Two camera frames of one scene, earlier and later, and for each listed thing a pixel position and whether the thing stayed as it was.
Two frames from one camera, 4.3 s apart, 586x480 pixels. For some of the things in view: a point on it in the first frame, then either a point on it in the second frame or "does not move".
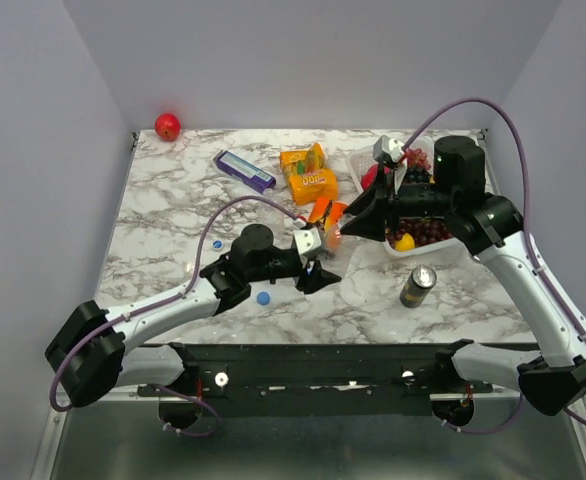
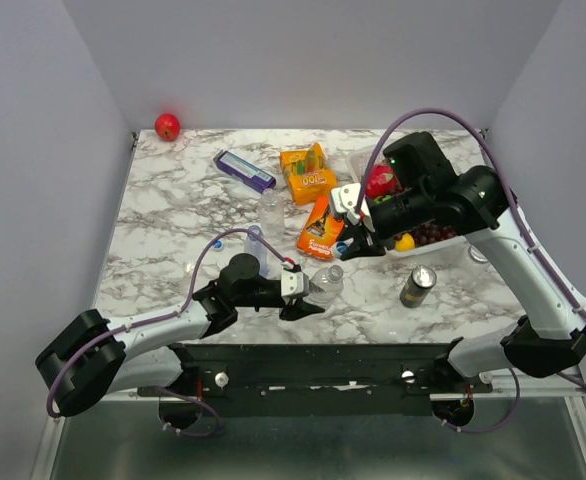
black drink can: x=420 y=281 does not move
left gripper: x=318 y=278 to x=297 y=311
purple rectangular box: x=242 y=170 does not move
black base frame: x=318 y=380 does not move
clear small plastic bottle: x=333 y=239 to x=330 y=280
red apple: x=167 y=126 does not move
